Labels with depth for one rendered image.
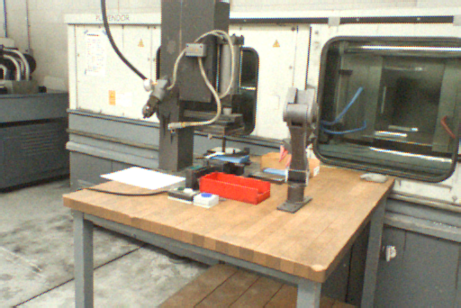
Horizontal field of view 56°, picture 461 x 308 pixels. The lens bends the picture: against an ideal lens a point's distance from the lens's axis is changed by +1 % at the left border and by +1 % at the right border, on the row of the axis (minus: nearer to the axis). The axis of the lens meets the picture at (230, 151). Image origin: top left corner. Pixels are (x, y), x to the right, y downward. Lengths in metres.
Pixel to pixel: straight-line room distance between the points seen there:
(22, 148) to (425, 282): 3.80
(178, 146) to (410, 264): 1.27
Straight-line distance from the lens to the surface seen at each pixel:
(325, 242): 1.33
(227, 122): 1.82
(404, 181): 2.23
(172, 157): 1.99
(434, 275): 2.36
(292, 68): 2.40
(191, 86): 1.89
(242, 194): 1.60
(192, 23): 1.89
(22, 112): 4.75
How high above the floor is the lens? 1.41
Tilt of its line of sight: 12 degrees down
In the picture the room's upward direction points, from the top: 3 degrees clockwise
